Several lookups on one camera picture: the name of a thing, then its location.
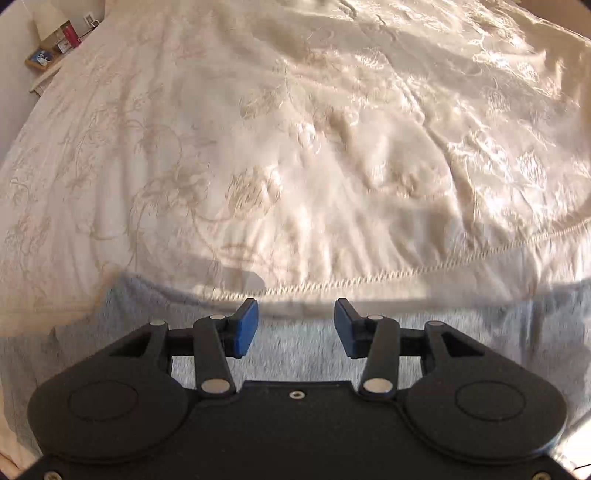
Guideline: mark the wooden photo frame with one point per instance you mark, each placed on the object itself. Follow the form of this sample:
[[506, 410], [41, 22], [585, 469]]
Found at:
[[39, 59]]

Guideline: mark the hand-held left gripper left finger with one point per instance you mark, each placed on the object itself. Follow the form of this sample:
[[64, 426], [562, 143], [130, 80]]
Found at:
[[244, 328]]

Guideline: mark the red bottle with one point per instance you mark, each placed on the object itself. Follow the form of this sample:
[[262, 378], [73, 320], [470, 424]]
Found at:
[[71, 35]]

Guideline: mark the grey speckled pants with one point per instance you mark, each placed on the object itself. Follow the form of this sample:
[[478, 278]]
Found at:
[[295, 357]]

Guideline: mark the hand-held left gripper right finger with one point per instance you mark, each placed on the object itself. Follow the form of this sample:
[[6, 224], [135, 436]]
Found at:
[[346, 328]]

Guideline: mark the bed with cream embroidered bedspread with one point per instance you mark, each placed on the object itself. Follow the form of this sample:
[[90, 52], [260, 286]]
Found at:
[[277, 138]]

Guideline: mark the white wall outlet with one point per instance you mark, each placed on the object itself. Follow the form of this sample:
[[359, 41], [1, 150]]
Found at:
[[90, 19]]

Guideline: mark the white shade table lamp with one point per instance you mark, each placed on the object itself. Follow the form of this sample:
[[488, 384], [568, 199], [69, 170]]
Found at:
[[48, 18]]

